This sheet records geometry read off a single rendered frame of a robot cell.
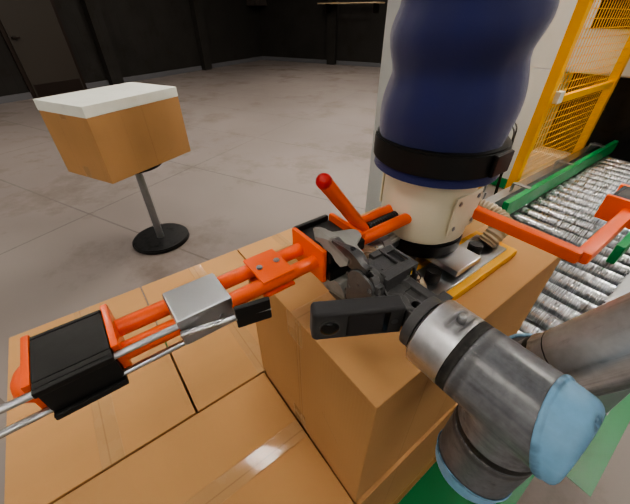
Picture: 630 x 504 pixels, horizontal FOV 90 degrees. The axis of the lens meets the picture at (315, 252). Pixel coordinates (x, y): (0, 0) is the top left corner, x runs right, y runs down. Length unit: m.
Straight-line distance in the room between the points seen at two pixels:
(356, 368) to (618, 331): 0.31
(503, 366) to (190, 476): 0.73
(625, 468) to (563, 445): 1.51
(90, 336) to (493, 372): 0.41
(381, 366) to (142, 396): 0.72
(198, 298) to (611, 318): 0.46
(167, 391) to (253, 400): 0.24
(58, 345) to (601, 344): 0.57
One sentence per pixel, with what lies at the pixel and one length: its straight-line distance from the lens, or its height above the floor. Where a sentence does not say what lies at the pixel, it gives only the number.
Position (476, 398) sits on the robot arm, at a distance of 0.37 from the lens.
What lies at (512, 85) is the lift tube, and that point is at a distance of 0.56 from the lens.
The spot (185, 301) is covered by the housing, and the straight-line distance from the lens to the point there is 0.43.
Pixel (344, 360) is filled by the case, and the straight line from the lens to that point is 0.52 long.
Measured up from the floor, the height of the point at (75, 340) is 1.10.
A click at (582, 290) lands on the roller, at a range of 1.57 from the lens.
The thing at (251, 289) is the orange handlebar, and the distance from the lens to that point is 0.43.
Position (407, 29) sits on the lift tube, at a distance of 0.54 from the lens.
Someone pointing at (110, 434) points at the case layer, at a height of 0.54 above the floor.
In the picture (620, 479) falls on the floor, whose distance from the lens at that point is 1.83.
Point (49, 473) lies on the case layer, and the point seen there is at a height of 0.54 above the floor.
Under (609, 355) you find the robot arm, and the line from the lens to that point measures 0.46.
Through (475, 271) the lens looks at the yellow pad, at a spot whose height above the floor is 0.96.
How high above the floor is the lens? 1.37
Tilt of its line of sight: 37 degrees down
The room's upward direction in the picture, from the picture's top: straight up
